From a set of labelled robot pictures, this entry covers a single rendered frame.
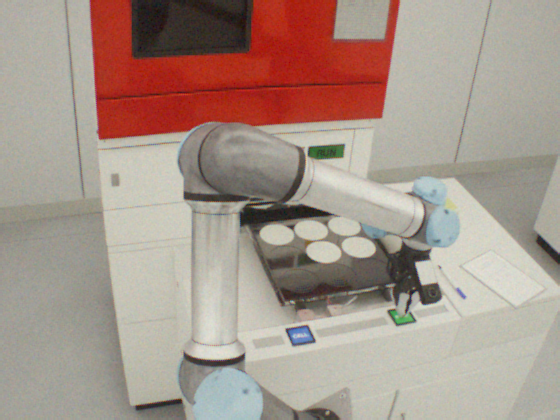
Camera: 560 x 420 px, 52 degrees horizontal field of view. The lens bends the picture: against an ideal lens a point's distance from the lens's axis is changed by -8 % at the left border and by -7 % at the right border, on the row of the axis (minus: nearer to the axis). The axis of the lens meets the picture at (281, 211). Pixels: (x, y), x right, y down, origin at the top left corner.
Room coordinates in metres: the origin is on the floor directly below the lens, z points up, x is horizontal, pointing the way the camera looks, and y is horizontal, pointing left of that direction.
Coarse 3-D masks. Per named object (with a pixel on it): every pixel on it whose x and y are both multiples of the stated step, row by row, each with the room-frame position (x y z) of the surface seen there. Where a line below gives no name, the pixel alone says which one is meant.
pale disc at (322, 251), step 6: (312, 246) 1.41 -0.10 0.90; (318, 246) 1.42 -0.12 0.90; (324, 246) 1.42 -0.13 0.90; (330, 246) 1.42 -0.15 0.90; (336, 246) 1.42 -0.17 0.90; (312, 252) 1.39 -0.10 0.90; (318, 252) 1.39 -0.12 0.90; (324, 252) 1.39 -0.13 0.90; (330, 252) 1.39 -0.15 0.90; (336, 252) 1.40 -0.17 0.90; (312, 258) 1.36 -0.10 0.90; (318, 258) 1.36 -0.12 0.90; (324, 258) 1.36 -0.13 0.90; (330, 258) 1.37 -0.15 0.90; (336, 258) 1.37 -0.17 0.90
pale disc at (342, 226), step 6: (330, 222) 1.55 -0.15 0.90; (336, 222) 1.55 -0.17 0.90; (342, 222) 1.55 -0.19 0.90; (348, 222) 1.55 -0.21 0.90; (354, 222) 1.56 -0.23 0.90; (330, 228) 1.51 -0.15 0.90; (336, 228) 1.52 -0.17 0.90; (342, 228) 1.52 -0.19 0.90; (348, 228) 1.52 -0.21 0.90; (354, 228) 1.52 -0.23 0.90; (342, 234) 1.49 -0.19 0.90; (348, 234) 1.49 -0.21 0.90
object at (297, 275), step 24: (336, 216) 1.58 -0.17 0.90; (336, 240) 1.45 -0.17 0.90; (288, 264) 1.32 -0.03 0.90; (312, 264) 1.33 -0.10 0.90; (336, 264) 1.34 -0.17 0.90; (360, 264) 1.35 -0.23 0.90; (384, 264) 1.36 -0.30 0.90; (288, 288) 1.22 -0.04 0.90; (312, 288) 1.23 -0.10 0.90; (336, 288) 1.24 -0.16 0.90; (360, 288) 1.25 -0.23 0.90
